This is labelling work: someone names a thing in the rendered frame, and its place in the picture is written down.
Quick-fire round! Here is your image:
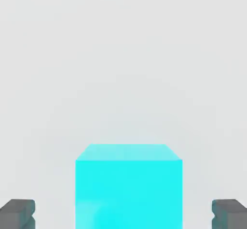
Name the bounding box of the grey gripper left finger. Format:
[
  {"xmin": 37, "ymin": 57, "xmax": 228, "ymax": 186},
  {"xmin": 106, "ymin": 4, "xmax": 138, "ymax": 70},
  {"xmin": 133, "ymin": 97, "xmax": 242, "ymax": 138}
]
[{"xmin": 0, "ymin": 199, "xmax": 36, "ymax": 229}]

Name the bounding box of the small cyan cube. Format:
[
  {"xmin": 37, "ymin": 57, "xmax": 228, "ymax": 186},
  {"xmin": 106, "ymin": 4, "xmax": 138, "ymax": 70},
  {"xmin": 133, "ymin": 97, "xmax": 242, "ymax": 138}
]
[{"xmin": 75, "ymin": 143, "xmax": 183, "ymax": 229}]

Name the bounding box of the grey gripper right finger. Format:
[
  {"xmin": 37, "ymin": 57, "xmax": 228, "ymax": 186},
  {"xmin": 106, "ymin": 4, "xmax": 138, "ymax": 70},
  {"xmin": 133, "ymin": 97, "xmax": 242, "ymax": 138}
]
[{"xmin": 211, "ymin": 199, "xmax": 247, "ymax": 229}]

